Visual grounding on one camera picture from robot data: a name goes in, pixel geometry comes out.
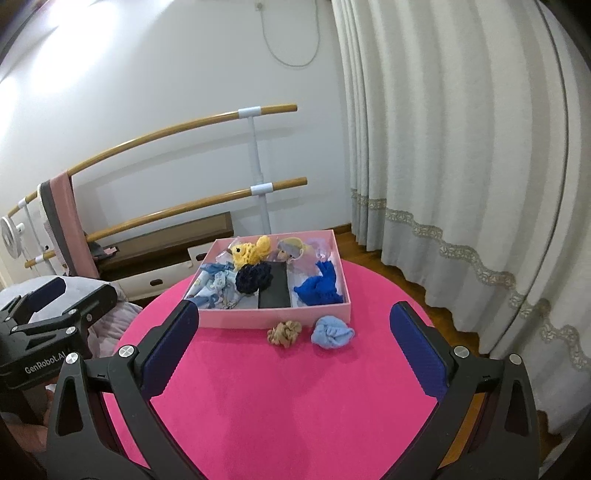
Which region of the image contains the translucent pink pouch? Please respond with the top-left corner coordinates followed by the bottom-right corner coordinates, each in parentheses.
top-left (305, 235), bottom-right (333, 261)

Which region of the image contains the pink towel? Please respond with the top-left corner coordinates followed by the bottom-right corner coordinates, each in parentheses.
top-left (37, 172), bottom-right (116, 280)

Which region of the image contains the long wooden barre rail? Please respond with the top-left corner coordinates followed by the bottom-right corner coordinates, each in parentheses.
top-left (7, 104), bottom-right (298, 217)

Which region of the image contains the white round fan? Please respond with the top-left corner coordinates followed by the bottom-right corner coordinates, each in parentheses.
top-left (0, 216), bottom-right (26, 257)

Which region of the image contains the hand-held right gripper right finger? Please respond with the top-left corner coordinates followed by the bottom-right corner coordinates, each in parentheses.
top-left (388, 301), bottom-right (541, 480)

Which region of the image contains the blue knitted cloth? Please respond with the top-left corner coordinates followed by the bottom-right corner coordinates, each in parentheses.
top-left (294, 260), bottom-right (345, 306)

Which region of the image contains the yellow crochet toy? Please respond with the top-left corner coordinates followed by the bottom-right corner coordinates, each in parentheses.
top-left (229, 235), bottom-right (271, 271)

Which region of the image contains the white barre post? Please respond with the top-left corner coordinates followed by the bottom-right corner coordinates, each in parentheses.
top-left (238, 106), bottom-right (274, 234)

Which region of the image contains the white box with handles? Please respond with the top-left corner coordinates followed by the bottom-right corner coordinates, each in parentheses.
top-left (113, 244), bottom-right (208, 305)

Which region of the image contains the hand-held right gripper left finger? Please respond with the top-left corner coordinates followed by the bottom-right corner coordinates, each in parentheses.
top-left (44, 299), bottom-right (204, 480)

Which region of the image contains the grey wall cable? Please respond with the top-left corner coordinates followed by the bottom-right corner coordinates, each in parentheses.
top-left (256, 0), bottom-right (321, 69)

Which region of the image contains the white pillow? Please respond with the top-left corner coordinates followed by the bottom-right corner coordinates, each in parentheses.
top-left (0, 274), bottom-right (141, 361)

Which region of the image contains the pink cardboard box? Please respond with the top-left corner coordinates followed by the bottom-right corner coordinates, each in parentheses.
top-left (184, 229), bottom-right (352, 330)

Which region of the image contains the printed drawstring bag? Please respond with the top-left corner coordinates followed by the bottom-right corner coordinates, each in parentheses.
top-left (188, 262), bottom-right (243, 309)

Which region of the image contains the beige scrunchie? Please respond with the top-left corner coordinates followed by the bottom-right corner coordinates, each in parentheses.
top-left (267, 319), bottom-right (303, 349)

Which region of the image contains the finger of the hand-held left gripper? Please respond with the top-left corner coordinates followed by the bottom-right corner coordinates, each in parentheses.
top-left (9, 282), bottom-right (118, 344)
top-left (0, 276), bottom-right (69, 328)

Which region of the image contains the person's left forearm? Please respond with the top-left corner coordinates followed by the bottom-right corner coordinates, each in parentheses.
top-left (0, 388), bottom-right (54, 467)

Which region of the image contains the cream lace-trimmed curtain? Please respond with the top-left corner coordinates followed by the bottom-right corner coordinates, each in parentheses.
top-left (330, 0), bottom-right (591, 444)

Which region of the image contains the light blue cloth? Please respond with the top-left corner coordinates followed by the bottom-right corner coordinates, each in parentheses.
top-left (310, 315), bottom-right (355, 349)

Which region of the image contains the pastel fabric doll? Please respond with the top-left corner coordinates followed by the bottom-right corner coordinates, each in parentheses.
top-left (270, 236), bottom-right (312, 264)

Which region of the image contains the black leather pouch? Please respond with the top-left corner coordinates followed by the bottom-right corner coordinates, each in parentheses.
top-left (257, 262), bottom-right (293, 309)

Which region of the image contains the navy scrunchie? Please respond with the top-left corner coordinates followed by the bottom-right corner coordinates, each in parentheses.
top-left (235, 262), bottom-right (274, 294)

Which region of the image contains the dark wooden bench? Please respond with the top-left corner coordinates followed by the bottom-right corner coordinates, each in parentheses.
top-left (85, 211), bottom-right (234, 280)

